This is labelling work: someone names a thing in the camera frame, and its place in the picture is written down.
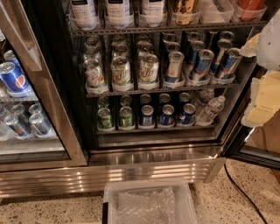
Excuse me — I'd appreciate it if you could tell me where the blue pepsi can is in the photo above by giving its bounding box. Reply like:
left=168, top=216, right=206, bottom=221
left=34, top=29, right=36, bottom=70
left=178, top=103, right=196, bottom=125
left=159, top=104, right=174, bottom=127
left=139, top=105, right=154, bottom=129

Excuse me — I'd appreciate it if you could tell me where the blue label plastic bottle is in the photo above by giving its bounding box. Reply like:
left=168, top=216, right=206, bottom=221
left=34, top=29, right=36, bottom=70
left=105, top=0, right=131, bottom=29

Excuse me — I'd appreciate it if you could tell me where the bubble wrap sheet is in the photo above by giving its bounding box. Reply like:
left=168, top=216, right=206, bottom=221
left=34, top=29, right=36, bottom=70
left=116, top=186, right=178, bottom=224

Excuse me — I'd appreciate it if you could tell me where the open fridge door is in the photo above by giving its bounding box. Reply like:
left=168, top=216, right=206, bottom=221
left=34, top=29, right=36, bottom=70
left=223, top=66, right=280, bottom=170

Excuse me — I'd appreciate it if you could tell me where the orange drink bottle top shelf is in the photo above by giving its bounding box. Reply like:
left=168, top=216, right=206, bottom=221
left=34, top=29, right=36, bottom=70
left=230, top=0, right=267, bottom=22

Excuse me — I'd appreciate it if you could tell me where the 7up can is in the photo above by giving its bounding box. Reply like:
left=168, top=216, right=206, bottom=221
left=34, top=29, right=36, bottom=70
left=83, top=59, right=108, bottom=95
left=138, top=53, right=159, bottom=90
left=111, top=56, right=133, bottom=92

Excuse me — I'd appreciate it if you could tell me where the front left green can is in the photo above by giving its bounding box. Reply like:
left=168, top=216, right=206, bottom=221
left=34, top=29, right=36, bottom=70
left=98, top=108, right=114, bottom=130

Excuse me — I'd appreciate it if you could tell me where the front middle 7up can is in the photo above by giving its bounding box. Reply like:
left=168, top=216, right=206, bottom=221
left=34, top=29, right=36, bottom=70
left=111, top=56, right=133, bottom=92

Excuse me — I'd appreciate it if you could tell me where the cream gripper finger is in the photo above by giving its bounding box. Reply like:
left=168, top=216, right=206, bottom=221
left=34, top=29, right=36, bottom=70
left=240, top=33, right=260, bottom=58
left=241, top=70, right=280, bottom=128

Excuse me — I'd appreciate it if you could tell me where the clear plastic bin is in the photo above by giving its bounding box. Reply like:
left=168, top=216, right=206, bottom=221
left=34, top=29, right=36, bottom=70
left=102, top=178, right=198, bottom=224

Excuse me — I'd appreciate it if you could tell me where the black power cable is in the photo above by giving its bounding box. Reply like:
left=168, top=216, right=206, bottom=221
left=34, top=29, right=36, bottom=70
left=223, top=163, right=269, bottom=224

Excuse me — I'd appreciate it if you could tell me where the left plastic bottle top shelf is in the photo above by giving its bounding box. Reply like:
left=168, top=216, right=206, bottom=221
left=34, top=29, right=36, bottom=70
left=70, top=0, right=99, bottom=31

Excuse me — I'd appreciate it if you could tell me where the stainless steel fridge base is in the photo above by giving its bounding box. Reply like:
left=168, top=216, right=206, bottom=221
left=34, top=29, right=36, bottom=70
left=0, top=146, right=226, bottom=199

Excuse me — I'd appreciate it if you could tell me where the plastic bottle shelf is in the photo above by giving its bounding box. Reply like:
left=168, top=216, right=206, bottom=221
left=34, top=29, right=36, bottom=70
left=70, top=0, right=99, bottom=31
left=138, top=0, right=167, bottom=28

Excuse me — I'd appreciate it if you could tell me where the front left 7up can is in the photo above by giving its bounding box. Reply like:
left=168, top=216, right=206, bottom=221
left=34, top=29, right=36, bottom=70
left=83, top=59, right=108, bottom=95

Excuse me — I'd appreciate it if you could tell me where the red bull can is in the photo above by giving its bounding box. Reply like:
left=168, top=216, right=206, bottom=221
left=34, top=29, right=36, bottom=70
left=214, top=47, right=242, bottom=80
left=164, top=51, right=185, bottom=88
left=191, top=49, right=214, bottom=81

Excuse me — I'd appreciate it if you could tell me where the large pepsi can left fridge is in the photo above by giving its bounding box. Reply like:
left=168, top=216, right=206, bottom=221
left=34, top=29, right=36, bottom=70
left=0, top=62, right=33, bottom=98

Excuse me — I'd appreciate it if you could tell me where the closed glass fridge door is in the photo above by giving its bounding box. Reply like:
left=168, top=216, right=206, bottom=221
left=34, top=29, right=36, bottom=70
left=0, top=0, right=90, bottom=173

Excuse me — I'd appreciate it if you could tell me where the yellow drink bottle top shelf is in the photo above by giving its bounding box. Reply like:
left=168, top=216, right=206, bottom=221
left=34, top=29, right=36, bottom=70
left=169, top=0, right=200, bottom=25

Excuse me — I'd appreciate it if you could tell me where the front right 7up can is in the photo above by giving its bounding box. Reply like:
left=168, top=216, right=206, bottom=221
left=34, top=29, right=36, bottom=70
left=138, top=53, right=159, bottom=90

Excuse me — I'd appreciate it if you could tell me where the empty clear plastic tray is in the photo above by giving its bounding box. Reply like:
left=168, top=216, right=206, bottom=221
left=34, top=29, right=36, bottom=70
left=198, top=0, right=234, bottom=24

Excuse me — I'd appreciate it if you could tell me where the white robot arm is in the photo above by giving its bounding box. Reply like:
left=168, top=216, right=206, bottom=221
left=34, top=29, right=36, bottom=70
left=240, top=10, right=280, bottom=128

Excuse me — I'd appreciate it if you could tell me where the clear water bottle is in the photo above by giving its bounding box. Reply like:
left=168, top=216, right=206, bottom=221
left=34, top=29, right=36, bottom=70
left=196, top=95, right=226, bottom=126

